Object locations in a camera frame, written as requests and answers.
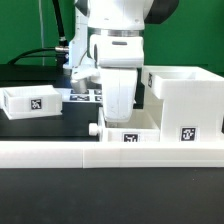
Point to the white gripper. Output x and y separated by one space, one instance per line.
118 93

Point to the white front drawer box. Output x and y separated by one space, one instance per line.
140 128

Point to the white drawer box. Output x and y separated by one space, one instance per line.
30 101
140 128

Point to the white drawer cabinet frame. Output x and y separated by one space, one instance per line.
187 103

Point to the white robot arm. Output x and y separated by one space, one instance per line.
108 48

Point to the white rear drawer box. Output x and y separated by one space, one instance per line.
30 101

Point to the printed marker sheet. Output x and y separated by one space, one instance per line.
91 96

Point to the white L-shaped fence wall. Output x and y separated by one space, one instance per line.
43 154

